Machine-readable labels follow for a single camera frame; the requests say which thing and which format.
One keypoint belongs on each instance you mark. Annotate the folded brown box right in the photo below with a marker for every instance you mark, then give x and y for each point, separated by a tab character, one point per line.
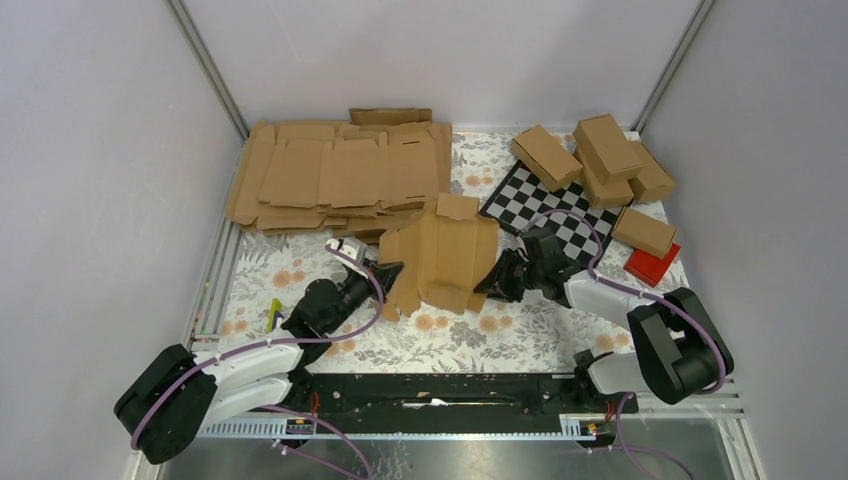
653	182

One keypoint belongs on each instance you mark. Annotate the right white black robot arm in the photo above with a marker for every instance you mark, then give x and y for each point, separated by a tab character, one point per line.
677	350

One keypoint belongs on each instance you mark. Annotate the folded brown box near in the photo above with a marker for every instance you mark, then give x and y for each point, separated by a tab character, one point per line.
643	232

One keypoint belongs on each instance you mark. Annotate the yellow green small tool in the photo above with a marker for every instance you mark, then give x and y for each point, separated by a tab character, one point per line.
275	315

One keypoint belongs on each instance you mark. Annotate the black white checkerboard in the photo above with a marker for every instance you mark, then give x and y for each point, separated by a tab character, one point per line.
581	230

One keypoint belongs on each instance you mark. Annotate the folded brown box far left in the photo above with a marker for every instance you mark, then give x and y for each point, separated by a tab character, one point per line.
546	157

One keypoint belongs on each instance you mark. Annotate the stack of flat cardboard blanks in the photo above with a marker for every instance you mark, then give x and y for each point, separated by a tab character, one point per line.
363	175

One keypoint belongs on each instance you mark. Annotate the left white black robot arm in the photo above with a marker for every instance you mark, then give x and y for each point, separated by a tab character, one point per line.
180	393

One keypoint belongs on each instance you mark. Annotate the brown cardboard box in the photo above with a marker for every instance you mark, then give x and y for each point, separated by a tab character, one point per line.
447	249

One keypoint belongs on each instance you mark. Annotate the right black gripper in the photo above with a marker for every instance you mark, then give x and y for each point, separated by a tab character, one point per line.
497	281

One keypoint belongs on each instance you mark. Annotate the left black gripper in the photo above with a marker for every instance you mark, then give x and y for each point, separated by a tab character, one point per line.
390	271

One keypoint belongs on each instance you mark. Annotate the folded brown box middle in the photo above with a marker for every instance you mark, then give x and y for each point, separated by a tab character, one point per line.
599	195

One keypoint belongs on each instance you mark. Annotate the floral patterned table mat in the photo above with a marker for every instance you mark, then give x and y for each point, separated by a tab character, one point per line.
534	335

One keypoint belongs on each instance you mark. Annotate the folded brown box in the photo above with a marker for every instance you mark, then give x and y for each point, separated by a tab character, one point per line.
653	182
643	232
605	148
599	195
546	157

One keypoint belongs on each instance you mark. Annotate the red box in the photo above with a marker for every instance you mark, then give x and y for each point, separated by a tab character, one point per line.
650	269

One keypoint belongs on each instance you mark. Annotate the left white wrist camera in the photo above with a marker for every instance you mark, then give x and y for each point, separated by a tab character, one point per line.
348	250

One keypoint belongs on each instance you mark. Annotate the folded brown box top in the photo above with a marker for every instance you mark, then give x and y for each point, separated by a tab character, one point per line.
605	148

